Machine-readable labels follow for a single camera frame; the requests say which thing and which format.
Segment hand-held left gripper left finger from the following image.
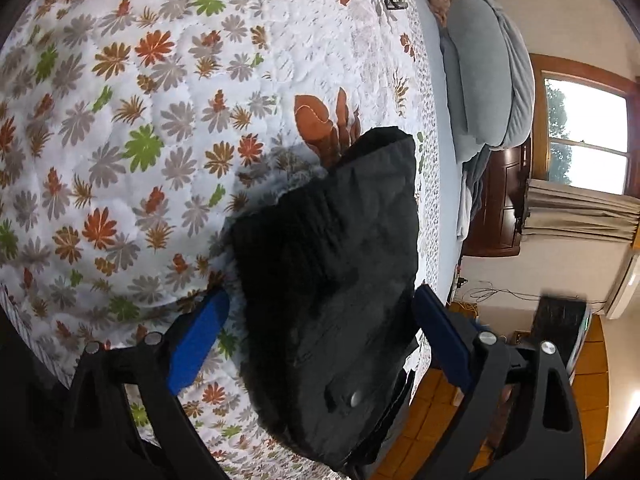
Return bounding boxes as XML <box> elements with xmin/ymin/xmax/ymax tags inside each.
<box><xmin>65</xmin><ymin>289</ymin><xmax>232</xmax><ymax>480</ymax></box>

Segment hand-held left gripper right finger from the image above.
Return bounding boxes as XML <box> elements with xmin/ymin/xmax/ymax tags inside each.
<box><xmin>411</xmin><ymin>284</ymin><xmax>587</xmax><ymax>480</ymax></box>

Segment black pants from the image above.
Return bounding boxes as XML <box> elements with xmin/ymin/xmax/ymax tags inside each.
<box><xmin>227</xmin><ymin>127</ymin><xmax>422</xmax><ymax>475</ymax></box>

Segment white air conditioner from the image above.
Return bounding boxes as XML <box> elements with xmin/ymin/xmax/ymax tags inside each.
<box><xmin>602</xmin><ymin>255</ymin><xmax>640</xmax><ymax>319</ymax></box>

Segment beige curtain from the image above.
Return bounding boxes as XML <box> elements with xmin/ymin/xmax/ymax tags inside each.
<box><xmin>520</xmin><ymin>177</ymin><xmax>640</xmax><ymax>247</ymax></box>

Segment dark wooden headboard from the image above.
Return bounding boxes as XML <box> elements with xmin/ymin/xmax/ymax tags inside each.
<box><xmin>462</xmin><ymin>137</ymin><xmax>534</xmax><ymax>259</ymax></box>

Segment grey blanket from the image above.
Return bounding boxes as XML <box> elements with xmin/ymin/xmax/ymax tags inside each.
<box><xmin>456</xmin><ymin>145</ymin><xmax>495</xmax><ymax>240</ymax></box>

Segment floral quilted bedspread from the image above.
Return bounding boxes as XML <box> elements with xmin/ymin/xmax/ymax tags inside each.
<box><xmin>0</xmin><ymin>0</ymin><xmax>442</xmax><ymax>480</ymax></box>

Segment blue bed sheet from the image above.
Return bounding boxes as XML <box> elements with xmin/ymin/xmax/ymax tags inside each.
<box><xmin>411</xmin><ymin>0</ymin><xmax>470</xmax><ymax>283</ymax></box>

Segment wooden-framed window behind headboard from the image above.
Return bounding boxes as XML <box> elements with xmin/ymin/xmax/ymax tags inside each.
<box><xmin>529</xmin><ymin>54</ymin><xmax>640</xmax><ymax>197</ymax></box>

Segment folded blue-grey duvet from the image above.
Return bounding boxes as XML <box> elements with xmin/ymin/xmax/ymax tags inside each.
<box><xmin>439</xmin><ymin>0</ymin><xmax>535</xmax><ymax>162</ymax></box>

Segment hanging wall cables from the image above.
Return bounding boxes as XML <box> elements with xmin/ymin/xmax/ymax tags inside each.
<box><xmin>452</xmin><ymin>280</ymin><xmax>543</xmax><ymax>312</ymax></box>

